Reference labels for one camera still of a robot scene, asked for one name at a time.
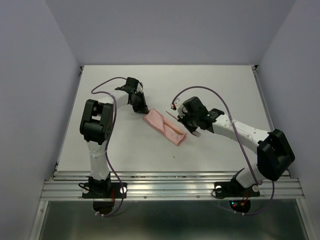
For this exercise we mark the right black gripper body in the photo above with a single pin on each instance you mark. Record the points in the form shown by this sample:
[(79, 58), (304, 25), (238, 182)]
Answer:
[(189, 121)]

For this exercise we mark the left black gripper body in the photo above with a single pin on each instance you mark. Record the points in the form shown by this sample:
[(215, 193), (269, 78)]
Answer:
[(139, 104)]

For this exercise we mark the brown wooden knife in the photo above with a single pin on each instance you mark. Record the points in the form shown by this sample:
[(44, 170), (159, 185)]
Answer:
[(173, 122)]

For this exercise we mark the pink cloth napkin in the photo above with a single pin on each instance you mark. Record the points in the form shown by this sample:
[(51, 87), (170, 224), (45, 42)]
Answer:
[(165, 127)]

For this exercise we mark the brown wooden fork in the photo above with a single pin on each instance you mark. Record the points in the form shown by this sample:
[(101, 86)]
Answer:
[(196, 133)]

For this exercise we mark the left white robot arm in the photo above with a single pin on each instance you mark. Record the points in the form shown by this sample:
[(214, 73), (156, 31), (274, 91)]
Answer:
[(96, 127)]

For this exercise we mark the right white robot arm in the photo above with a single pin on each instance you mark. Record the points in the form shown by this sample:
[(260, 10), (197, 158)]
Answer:
[(273, 151)]

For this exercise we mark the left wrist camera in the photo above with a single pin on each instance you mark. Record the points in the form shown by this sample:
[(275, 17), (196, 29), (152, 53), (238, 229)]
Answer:
[(140, 86)]

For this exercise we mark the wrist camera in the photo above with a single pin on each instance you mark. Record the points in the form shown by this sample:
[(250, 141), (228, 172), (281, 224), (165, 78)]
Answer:
[(176, 104), (140, 86)]

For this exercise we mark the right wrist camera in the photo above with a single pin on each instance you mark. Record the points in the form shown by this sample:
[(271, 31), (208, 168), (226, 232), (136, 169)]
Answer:
[(176, 104)]

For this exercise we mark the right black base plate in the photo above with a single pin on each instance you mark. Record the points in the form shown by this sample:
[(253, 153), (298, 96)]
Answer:
[(229, 189)]

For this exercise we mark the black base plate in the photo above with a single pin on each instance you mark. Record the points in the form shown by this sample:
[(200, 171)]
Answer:
[(229, 189), (115, 192)]

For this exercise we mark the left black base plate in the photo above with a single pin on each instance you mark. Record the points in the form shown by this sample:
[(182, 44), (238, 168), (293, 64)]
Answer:
[(115, 192)]

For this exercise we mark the aluminium rail frame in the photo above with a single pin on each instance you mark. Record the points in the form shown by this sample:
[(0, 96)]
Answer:
[(169, 188)]

